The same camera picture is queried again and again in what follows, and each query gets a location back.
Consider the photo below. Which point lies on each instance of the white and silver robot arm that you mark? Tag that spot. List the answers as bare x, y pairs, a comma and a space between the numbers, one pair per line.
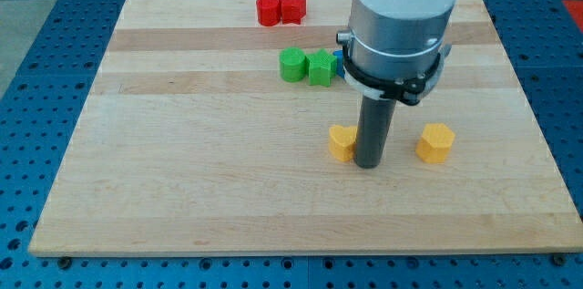
395, 49

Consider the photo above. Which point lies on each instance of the yellow heart block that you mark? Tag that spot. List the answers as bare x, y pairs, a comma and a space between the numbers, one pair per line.
342, 142

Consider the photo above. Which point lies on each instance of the yellow hexagon block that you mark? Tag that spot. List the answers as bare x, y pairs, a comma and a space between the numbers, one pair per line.
435, 143

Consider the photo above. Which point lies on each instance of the green cylinder block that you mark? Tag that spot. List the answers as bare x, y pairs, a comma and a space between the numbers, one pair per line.
292, 62

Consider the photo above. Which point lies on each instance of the green star block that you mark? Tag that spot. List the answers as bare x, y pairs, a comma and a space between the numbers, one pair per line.
321, 68

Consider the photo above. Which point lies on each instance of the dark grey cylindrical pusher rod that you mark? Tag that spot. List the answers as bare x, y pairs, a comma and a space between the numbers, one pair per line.
373, 126

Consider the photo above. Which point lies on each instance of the blue block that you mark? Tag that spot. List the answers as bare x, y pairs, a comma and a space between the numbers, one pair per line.
339, 63

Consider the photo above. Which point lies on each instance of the wooden board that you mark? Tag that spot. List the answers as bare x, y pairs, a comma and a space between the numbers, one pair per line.
190, 144

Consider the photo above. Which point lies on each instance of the red star block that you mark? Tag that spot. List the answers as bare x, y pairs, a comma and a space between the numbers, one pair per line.
293, 11

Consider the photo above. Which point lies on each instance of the red cylinder block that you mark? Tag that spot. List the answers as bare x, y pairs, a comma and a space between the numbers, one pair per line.
268, 12

